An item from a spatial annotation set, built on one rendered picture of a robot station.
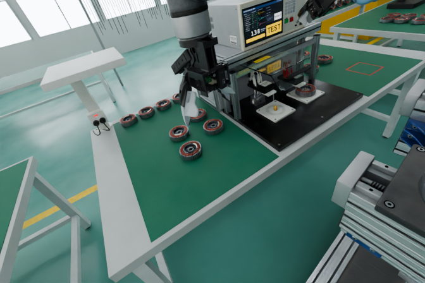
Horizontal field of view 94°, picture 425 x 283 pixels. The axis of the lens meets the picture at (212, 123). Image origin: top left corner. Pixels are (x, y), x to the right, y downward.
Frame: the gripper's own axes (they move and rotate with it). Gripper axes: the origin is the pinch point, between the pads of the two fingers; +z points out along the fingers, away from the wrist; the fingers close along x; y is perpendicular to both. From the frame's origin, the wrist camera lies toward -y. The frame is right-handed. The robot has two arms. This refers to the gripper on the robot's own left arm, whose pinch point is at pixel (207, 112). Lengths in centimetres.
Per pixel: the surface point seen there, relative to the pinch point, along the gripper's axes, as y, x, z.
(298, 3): -27, 85, -9
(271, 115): -17, 49, 37
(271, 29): -30, 66, -2
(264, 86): -25, 53, 23
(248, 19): -32, 52, -10
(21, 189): -81, -72, 40
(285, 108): -15, 58, 37
